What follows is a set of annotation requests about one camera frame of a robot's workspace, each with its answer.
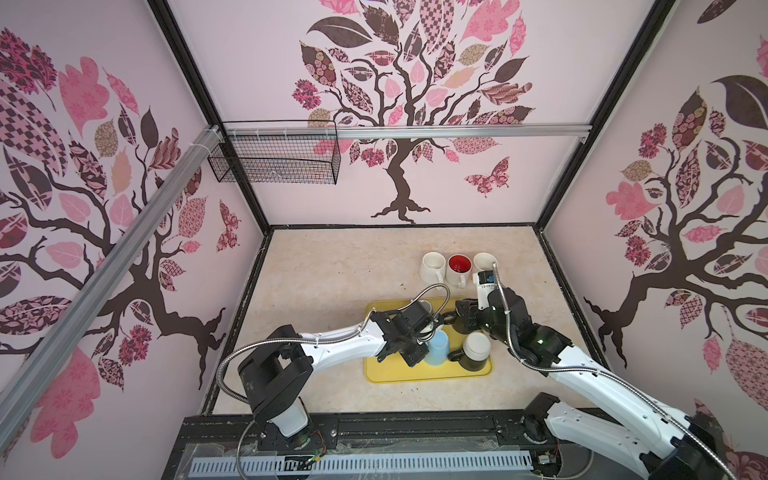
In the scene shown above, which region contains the light blue mug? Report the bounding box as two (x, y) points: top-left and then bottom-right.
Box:
(424, 330), (450, 367)

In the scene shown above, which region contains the pale pink mug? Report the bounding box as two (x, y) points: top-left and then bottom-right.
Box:
(472, 252), (498, 274)

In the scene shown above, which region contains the white ribbed-base mug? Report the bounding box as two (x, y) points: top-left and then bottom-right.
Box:
(419, 252), (447, 284)

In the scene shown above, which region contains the white mug red interior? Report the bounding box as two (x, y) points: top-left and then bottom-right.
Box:
(446, 254), (473, 289)

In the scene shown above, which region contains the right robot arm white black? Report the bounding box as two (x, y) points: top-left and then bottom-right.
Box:
(448, 288), (734, 479)

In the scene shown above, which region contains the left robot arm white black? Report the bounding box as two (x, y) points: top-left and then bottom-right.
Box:
(237, 300), (441, 438)

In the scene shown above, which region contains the black mug white base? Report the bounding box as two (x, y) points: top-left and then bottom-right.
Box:
(447, 331), (491, 372)

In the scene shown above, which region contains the all black mug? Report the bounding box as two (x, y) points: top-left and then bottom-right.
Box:
(451, 316), (479, 335)

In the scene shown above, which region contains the yellow plastic tray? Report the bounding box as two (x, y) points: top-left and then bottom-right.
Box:
(363, 300), (494, 384)

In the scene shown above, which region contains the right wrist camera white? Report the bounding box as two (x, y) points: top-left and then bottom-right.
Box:
(473, 270), (496, 310)

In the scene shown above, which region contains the left metal conduit cable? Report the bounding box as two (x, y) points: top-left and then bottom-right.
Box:
(215, 283), (452, 407)

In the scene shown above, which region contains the white slotted cable duct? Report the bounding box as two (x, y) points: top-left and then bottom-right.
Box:
(188, 451), (533, 479)

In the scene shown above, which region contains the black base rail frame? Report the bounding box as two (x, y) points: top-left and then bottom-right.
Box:
(162, 409), (635, 479)

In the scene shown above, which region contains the back aluminium rail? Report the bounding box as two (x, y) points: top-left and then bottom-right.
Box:
(225, 123), (592, 140)

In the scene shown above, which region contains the aluminium rail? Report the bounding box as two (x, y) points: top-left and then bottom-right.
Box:
(1, 125), (223, 448)
(225, 123), (592, 140)

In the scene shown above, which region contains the black wire basket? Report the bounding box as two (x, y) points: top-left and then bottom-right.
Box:
(208, 120), (341, 185)

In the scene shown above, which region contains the left aluminium rail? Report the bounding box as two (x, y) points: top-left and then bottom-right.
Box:
(1, 125), (223, 448)

